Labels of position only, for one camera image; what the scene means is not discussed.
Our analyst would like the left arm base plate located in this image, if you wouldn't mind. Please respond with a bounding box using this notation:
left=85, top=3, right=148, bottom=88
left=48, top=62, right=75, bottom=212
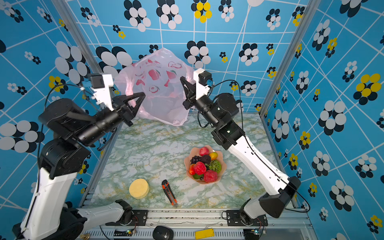
left=106, top=210, right=149, bottom=227

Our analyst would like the aluminium front rail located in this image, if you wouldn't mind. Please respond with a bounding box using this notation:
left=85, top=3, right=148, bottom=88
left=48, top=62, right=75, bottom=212
left=79, top=208, right=317, bottom=240

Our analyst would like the pink plastic bag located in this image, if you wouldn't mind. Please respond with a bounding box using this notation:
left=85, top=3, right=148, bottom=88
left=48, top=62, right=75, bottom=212
left=114, top=48, right=195, bottom=127

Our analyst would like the yellow tag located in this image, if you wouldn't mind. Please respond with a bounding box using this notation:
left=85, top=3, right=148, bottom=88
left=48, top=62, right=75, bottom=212
left=195, top=229, right=215, bottom=240

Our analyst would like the dark brown fruit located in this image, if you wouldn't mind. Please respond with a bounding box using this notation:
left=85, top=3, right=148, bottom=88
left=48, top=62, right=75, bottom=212
left=201, top=155, right=212, bottom=165

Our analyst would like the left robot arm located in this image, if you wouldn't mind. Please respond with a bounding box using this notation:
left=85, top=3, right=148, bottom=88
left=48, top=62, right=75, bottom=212
left=13, top=92, right=146, bottom=240

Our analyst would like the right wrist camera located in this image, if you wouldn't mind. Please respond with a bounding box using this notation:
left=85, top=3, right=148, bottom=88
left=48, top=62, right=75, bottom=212
left=194, top=68, right=213, bottom=100

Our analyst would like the yellow round sponge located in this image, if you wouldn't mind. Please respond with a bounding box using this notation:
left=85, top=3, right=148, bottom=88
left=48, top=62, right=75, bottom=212
left=129, top=179, right=150, bottom=200

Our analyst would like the green lime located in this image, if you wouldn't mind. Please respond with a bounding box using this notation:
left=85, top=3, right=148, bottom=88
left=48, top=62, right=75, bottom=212
left=193, top=174, right=204, bottom=181

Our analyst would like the red orange mango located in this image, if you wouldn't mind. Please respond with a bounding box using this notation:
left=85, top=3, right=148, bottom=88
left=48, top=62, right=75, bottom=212
left=189, top=164, right=195, bottom=176

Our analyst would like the red strawberry fruit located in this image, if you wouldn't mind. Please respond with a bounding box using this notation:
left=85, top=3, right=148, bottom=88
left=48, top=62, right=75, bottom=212
left=194, top=162, right=207, bottom=175

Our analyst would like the black computer mouse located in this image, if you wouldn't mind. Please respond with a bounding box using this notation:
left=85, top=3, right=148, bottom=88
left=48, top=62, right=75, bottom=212
left=153, top=226, right=174, bottom=240

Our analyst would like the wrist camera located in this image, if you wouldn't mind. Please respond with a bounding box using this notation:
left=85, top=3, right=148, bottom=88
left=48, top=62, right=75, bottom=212
left=89, top=74, right=114, bottom=111
left=194, top=68, right=213, bottom=100

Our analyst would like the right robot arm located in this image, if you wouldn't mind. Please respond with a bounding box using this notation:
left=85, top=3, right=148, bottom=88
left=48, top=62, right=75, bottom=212
left=180, top=77, right=301, bottom=225

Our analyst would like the dark grape bunch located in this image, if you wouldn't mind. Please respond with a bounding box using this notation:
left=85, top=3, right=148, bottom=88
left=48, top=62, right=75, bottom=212
left=191, top=156, right=201, bottom=164

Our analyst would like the green kiwi half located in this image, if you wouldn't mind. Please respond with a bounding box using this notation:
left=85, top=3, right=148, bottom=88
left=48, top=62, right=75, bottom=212
left=209, top=160, right=222, bottom=173

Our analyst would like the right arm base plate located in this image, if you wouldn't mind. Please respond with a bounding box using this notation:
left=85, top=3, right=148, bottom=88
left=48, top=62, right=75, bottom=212
left=223, top=210, right=269, bottom=228

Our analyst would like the orange black utility knife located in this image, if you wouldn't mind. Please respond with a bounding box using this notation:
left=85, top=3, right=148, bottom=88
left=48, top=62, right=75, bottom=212
left=162, top=180, right=178, bottom=207

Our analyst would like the red peach top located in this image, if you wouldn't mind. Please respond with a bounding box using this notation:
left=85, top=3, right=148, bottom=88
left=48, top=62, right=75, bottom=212
left=199, top=147, right=210, bottom=157

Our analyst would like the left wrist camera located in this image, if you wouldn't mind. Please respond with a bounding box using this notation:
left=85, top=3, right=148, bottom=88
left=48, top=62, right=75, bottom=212
left=89, top=74, right=114, bottom=111

